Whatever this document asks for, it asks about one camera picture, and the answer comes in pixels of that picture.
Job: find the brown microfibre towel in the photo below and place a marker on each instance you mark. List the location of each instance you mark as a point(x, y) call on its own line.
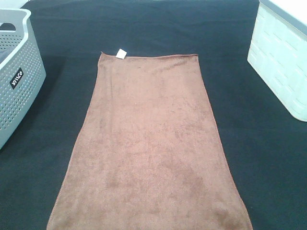
point(149, 155)

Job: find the black table cloth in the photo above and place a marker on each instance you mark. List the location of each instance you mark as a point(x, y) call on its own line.
point(265, 147)

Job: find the grey perforated laundry basket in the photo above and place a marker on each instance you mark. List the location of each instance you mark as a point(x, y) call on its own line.
point(22, 71)

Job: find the white plastic storage bin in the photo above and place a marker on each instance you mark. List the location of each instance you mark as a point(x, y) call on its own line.
point(278, 52)

